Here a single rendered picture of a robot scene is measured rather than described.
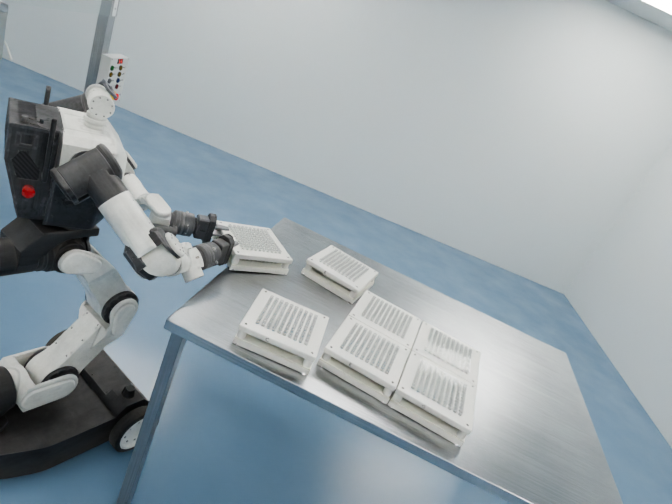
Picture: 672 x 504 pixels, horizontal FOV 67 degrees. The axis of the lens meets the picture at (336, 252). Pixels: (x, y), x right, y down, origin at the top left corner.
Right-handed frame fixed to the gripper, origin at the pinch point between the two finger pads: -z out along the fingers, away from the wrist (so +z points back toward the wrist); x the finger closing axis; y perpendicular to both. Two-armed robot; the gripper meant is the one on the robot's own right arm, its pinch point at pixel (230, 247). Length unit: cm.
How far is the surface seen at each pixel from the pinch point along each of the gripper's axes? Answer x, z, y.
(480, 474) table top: 7, 17, 110
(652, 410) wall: 86, -306, 247
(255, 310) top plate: -0.4, 24.1, 29.6
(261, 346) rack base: 4.3, 30.7, 38.8
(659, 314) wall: 26, -364, 222
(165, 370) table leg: 26, 40, 16
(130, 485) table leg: 80, 39, 17
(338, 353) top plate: -1, 18, 58
